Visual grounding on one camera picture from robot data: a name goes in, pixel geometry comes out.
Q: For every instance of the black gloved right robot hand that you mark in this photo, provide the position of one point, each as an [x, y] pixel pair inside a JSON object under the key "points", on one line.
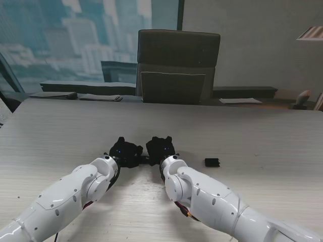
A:
{"points": [[160, 150]]}

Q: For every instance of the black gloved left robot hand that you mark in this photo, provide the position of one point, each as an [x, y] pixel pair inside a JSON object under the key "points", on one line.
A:
{"points": [[126, 153]]}

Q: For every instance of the black remote control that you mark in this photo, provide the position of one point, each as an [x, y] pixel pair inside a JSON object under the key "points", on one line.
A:
{"points": [[144, 159]]}

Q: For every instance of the black battery cover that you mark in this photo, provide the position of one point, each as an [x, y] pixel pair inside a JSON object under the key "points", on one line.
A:
{"points": [[212, 162]]}

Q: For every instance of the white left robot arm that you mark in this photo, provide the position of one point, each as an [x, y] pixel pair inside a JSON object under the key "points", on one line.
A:
{"points": [[68, 196]]}

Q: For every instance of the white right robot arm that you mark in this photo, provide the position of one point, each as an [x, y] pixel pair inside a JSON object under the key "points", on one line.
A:
{"points": [[214, 196]]}

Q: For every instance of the grey paper stack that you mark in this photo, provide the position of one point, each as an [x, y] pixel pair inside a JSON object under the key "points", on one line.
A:
{"points": [[101, 97]]}

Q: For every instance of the long dark low bench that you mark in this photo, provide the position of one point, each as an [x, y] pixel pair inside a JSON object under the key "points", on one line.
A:
{"points": [[88, 87]]}

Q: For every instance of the white paper sheet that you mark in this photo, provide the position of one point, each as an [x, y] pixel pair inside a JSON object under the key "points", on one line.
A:
{"points": [[239, 101]]}

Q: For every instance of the dark grey folder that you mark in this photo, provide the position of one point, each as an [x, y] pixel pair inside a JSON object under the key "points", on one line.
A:
{"points": [[53, 95]]}

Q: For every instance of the dark office chair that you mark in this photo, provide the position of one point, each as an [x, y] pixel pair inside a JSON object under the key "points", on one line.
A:
{"points": [[176, 55]]}

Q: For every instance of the short dark low bench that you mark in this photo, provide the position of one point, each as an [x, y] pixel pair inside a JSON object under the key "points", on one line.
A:
{"points": [[242, 92]]}

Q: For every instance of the beige figurine ornament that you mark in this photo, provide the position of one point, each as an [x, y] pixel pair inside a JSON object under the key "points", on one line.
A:
{"points": [[301, 99]]}

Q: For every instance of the dark window frame post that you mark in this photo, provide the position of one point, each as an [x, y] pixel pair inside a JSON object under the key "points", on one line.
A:
{"points": [[180, 15]]}

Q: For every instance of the slanted dark window frame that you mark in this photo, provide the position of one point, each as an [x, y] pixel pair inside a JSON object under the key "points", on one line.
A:
{"points": [[10, 80]]}

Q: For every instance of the wooden frame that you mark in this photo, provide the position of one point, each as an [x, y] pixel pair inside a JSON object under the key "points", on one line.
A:
{"points": [[319, 102]]}

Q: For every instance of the wall shelf with books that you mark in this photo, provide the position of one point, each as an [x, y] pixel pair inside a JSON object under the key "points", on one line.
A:
{"points": [[311, 33]]}

